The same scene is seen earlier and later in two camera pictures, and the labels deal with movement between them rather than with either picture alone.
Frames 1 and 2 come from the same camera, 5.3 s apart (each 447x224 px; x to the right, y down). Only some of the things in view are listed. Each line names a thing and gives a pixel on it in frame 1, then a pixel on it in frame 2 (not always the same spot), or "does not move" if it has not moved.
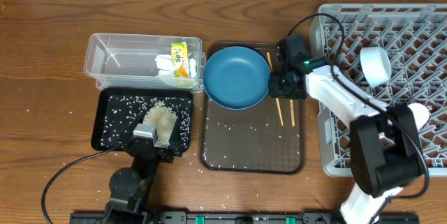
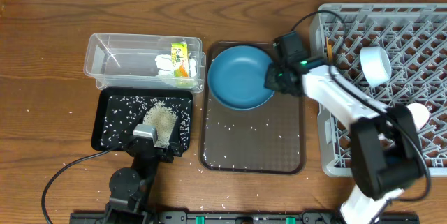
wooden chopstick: x=269 y=62 to x=330 y=51
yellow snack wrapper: x=180 y=59 does not move
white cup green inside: x=420 y=113 does not move
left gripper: x=172 y=151 does not move
